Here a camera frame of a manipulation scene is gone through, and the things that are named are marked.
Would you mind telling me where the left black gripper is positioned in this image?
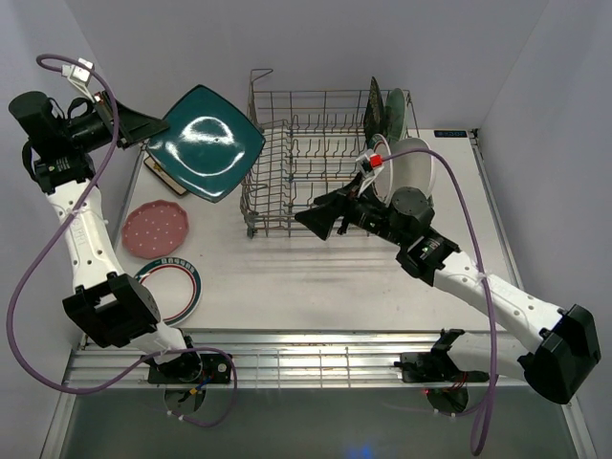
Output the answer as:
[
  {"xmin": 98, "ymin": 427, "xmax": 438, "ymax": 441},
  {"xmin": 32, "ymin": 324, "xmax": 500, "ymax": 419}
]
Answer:
[{"xmin": 63, "ymin": 90, "xmax": 170, "ymax": 153}]

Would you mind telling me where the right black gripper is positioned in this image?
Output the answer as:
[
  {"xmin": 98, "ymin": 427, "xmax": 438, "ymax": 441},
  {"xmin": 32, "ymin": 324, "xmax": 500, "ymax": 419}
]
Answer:
[{"xmin": 294, "ymin": 172, "xmax": 407, "ymax": 249}]

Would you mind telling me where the teal square plate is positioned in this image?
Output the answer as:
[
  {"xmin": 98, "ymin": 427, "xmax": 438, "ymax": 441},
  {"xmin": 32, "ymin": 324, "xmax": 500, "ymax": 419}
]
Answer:
[{"xmin": 146, "ymin": 85, "xmax": 265, "ymax": 203}]

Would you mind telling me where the black floral square plate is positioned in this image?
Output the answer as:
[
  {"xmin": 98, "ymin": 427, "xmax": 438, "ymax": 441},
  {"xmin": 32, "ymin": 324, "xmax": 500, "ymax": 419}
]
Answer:
[{"xmin": 362, "ymin": 76, "xmax": 387, "ymax": 147}]

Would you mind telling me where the round plate teal red rim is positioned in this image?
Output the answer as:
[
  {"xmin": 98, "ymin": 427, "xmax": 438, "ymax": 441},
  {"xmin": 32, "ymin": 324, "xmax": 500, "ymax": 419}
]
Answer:
[{"xmin": 371, "ymin": 134, "xmax": 394, "ymax": 205}]

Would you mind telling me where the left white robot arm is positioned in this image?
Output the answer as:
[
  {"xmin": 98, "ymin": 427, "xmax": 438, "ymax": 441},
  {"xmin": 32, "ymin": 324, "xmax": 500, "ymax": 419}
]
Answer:
[{"xmin": 9, "ymin": 91, "xmax": 203, "ymax": 383}]

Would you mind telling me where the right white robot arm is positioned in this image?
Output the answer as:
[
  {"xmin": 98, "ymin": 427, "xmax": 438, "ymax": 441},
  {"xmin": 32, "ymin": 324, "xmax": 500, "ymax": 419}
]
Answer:
[{"xmin": 295, "ymin": 186, "xmax": 601, "ymax": 404}]

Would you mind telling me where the cream floral square plate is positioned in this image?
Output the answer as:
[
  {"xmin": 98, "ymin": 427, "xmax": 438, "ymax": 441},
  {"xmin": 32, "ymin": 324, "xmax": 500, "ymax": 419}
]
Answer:
[{"xmin": 143, "ymin": 154, "xmax": 187, "ymax": 197}]

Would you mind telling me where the pink dotted scalloped plate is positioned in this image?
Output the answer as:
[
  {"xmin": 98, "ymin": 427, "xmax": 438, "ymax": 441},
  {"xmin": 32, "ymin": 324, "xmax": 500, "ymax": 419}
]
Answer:
[{"xmin": 121, "ymin": 200, "xmax": 189, "ymax": 259}]

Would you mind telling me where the pale green plate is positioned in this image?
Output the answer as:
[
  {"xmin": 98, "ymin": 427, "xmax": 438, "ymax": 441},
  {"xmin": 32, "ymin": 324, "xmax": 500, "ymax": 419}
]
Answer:
[{"xmin": 384, "ymin": 88, "xmax": 406, "ymax": 144}]

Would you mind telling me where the right black table label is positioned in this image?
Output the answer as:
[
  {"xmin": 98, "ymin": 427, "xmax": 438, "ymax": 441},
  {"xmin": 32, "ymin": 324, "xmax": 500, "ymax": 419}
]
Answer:
[{"xmin": 433, "ymin": 129, "xmax": 469, "ymax": 139}]

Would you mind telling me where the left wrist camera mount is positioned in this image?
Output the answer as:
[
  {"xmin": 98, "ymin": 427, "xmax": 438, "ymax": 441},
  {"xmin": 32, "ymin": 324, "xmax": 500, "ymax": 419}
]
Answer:
[{"xmin": 61, "ymin": 58, "xmax": 101, "ymax": 103}]

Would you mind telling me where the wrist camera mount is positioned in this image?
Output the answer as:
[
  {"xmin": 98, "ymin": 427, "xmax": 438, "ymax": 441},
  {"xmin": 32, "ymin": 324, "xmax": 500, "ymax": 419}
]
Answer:
[
  {"xmin": 61, "ymin": 58, "xmax": 101, "ymax": 103},
  {"xmin": 356, "ymin": 149, "xmax": 384, "ymax": 195}
]

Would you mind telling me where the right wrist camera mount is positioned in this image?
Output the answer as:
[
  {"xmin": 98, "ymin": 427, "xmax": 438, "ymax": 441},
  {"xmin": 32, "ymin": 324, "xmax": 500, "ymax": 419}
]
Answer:
[{"xmin": 356, "ymin": 149, "xmax": 384, "ymax": 195}]

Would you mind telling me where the grey wire dish rack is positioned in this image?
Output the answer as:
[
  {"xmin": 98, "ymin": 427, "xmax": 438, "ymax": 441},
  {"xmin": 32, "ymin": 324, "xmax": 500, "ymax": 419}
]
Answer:
[{"xmin": 240, "ymin": 68, "xmax": 369, "ymax": 238}]

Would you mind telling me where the aluminium rail frame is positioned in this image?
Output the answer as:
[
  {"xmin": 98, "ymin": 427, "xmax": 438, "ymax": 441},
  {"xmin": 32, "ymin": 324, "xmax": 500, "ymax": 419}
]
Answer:
[{"xmin": 60, "ymin": 128, "xmax": 598, "ymax": 459}]

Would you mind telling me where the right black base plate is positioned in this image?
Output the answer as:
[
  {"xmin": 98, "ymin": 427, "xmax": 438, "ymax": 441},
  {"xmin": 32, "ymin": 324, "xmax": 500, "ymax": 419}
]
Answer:
[{"xmin": 393, "ymin": 352, "xmax": 490, "ymax": 383}]

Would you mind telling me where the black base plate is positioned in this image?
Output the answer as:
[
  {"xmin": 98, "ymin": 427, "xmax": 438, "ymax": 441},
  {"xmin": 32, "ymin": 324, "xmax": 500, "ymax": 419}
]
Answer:
[
  {"xmin": 393, "ymin": 352, "xmax": 490, "ymax": 383},
  {"xmin": 146, "ymin": 353, "xmax": 232, "ymax": 385}
]

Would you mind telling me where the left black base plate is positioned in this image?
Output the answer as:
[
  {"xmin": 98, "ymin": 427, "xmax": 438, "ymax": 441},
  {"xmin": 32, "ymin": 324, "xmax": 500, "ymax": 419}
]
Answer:
[{"xmin": 146, "ymin": 353, "xmax": 232, "ymax": 385}]

